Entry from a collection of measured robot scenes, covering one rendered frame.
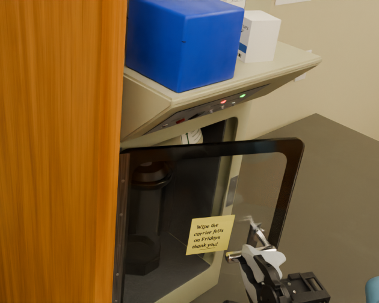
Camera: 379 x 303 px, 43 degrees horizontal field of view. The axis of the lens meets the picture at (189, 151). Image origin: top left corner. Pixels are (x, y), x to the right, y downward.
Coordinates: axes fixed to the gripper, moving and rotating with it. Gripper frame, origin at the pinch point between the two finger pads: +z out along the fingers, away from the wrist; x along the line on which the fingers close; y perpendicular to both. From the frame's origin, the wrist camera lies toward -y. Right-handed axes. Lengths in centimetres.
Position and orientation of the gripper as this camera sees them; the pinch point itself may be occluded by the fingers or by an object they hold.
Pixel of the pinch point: (242, 256)
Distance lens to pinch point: 81.9
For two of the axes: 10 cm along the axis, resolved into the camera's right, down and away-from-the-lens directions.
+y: 9.4, -0.6, 3.3
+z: -3.1, -5.0, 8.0
